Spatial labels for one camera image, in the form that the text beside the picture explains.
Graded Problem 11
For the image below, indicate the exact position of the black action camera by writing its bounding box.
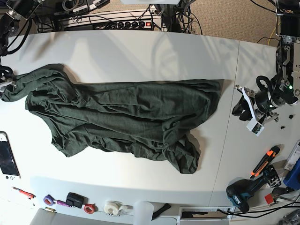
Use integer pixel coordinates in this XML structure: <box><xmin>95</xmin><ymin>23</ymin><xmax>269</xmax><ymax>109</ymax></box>
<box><xmin>66</xmin><ymin>192</ymin><xmax>84</xmax><ymax>208</ymax></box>

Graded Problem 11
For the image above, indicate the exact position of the black tablet with white frame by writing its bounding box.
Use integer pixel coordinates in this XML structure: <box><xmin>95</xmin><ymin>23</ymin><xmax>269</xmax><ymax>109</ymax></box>
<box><xmin>0</xmin><ymin>131</ymin><xmax>20</xmax><ymax>180</ymax></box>

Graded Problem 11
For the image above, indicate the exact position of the teal black cordless drill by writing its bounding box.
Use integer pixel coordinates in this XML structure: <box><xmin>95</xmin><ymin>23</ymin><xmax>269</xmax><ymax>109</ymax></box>
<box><xmin>226</xmin><ymin>165</ymin><xmax>281</xmax><ymax>213</ymax></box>

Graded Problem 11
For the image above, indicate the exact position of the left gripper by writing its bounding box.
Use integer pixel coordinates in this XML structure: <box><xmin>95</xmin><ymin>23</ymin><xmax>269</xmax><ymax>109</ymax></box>
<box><xmin>232</xmin><ymin>85</ymin><xmax>279</xmax><ymax>123</ymax></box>

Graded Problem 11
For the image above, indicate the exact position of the white power strip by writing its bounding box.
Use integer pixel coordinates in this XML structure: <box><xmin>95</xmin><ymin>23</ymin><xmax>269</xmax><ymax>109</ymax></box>
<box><xmin>60</xmin><ymin>9</ymin><xmax>165</xmax><ymax>31</ymax></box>

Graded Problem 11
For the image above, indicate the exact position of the clear tape dispenser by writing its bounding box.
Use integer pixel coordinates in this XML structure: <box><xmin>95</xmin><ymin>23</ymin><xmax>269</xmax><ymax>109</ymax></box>
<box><xmin>103</xmin><ymin>201</ymin><xmax>133</xmax><ymax>216</ymax></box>

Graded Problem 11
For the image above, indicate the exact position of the red tape roll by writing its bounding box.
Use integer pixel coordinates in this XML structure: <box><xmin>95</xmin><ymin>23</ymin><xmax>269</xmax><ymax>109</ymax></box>
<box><xmin>83</xmin><ymin>204</ymin><xmax>96</xmax><ymax>214</ymax></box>

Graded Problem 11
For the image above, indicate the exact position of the blue box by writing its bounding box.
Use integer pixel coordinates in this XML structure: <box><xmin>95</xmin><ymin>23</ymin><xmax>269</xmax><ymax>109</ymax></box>
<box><xmin>283</xmin><ymin>159</ymin><xmax>300</xmax><ymax>190</ymax></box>

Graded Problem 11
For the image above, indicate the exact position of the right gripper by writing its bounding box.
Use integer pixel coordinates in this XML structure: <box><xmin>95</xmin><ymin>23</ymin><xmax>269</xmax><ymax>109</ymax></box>
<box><xmin>0</xmin><ymin>65</ymin><xmax>16</xmax><ymax>93</ymax></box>

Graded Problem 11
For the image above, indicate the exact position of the red handled screwdriver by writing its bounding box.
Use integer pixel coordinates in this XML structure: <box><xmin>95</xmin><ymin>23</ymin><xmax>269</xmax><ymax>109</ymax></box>
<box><xmin>12</xmin><ymin>187</ymin><xmax>35</xmax><ymax>199</ymax></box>

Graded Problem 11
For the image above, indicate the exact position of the yellow cable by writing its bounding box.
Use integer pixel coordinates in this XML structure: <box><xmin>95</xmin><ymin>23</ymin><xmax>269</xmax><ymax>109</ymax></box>
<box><xmin>267</xmin><ymin>4</ymin><xmax>296</xmax><ymax>46</ymax></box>

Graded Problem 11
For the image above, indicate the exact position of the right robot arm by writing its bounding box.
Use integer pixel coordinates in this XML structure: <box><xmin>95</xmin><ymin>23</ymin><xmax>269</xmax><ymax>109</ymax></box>
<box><xmin>0</xmin><ymin>0</ymin><xmax>43</xmax><ymax>93</ymax></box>

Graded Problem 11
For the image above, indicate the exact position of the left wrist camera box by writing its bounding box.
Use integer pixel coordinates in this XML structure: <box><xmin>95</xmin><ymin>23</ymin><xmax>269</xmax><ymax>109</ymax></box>
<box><xmin>246</xmin><ymin>118</ymin><xmax>264</xmax><ymax>136</ymax></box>

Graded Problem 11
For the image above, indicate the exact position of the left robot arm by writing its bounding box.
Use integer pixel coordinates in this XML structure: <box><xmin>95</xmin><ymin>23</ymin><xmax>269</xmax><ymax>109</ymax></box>
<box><xmin>232</xmin><ymin>0</ymin><xmax>300</xmax><ymax>124</ymax></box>

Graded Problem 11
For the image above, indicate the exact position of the purple tape roll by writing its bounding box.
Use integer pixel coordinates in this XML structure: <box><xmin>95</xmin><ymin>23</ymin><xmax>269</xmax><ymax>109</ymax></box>
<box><xmin>44</xmin><ymin>195</ymin><xmax>56</xmax><ymax>206</ymax></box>

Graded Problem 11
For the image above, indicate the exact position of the dark green t-shirt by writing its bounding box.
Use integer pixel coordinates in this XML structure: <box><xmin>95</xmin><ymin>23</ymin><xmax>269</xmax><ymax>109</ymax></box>
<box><xmin>0</xmin><ymin>67</ymin><xmax>221</xmax><ymax>174</ymax></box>

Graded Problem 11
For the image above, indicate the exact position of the orange black utility knife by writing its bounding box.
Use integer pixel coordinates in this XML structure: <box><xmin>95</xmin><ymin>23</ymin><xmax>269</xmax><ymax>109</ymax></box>
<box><xmin>250</xmin><ymin>146</ymin><xmax>280</xmax><ymax>179</ymax></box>

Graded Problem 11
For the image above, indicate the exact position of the white translucent cup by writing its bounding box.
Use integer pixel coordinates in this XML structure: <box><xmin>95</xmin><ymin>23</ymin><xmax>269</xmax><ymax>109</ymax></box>
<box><xmin>133</xmin><ymin>201</ymin><xmax>154</xmax><ymax>225</ymax></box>

